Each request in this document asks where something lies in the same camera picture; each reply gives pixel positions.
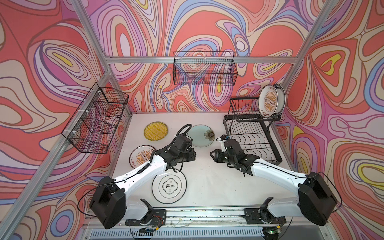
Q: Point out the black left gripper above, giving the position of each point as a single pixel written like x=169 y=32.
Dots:
x=192 y=155

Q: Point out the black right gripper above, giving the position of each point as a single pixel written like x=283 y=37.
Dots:
x=217 y=158

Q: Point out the light blue flower plate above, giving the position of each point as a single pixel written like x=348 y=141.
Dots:
x=202 y=136

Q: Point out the white plate green quatrefoil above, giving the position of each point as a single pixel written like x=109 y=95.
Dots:
x=169 y=187

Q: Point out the large orange sunburst plate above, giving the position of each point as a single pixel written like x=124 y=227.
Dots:
x=268 y=101

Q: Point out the green rim lettered plate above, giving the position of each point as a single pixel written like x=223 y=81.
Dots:
x=281 y=99

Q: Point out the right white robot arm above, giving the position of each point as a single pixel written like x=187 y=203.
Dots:
x=313 y=198

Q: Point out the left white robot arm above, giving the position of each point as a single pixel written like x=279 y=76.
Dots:
x=110 y=202

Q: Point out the black two-tier dish rack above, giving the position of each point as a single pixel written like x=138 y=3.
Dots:
x=245 y=124

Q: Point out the yellow green woven tray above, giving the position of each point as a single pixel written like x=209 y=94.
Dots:
x=156 y=131

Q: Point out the small orange sunburst plate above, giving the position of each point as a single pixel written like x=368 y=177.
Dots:
x=140 y=155

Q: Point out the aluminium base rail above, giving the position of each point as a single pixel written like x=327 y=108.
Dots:
x=211 y=216

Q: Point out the black wire basket back wall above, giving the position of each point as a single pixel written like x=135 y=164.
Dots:
x=204 y=68

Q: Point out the black wire basket wall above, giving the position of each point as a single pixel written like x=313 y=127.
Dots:
x=204 y=68
x=100 y=113

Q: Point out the black wire basket left wall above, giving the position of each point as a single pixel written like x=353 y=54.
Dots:
x=100 y=113

